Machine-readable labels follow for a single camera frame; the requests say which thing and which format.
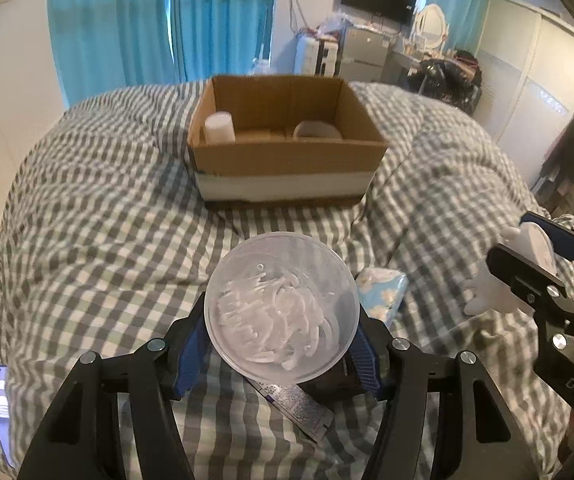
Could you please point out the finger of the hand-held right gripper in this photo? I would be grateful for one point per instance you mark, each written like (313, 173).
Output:
(522, 272)
(554, 237)

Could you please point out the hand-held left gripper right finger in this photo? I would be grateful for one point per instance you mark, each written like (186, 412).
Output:
(367, 365)

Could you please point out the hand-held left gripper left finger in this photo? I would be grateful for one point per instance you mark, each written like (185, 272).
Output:
(187, 367)

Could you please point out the white plush toy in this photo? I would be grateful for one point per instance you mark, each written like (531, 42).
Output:
(497, 290)

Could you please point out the clear plastic cup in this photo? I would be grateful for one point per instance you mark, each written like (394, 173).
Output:
(282, 307)

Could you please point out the cardboard box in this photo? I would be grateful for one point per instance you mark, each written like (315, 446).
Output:
(287, 175)

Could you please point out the dark snack packet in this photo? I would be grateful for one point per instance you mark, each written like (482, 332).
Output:
(337, 382)

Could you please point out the blue floral tissue pack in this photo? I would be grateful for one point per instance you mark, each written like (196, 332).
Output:
(382, 292)

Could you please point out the silver tube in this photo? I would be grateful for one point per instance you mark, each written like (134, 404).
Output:
(294, 407)

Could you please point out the dark hanging clothing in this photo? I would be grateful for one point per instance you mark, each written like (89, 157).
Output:
(572, 145)

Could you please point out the white wardrobe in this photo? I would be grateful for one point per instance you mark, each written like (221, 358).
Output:
(532, 75)

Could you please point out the grey checkered blanket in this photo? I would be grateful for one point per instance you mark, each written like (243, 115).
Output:
(92, 210)

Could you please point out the black bag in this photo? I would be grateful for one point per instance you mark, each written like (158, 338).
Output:
(447, 77)

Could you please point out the white round bowl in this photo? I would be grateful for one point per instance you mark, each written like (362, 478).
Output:
(317, 130)

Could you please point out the white plastic bottle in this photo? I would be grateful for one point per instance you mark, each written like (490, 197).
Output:
(219, 127)

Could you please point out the white round mirror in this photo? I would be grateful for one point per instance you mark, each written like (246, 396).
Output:
(432, 22)

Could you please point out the blue curtain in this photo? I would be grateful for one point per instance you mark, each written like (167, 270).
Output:
(459, 0)
(157, 20)

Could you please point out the grey drawer cabinet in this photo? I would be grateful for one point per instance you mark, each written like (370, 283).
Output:
(367, 52)

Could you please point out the white suitcase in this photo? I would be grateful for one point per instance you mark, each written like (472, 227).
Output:
(312, 55)

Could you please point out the clear plastic bag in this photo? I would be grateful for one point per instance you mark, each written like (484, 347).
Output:
(334, 25)

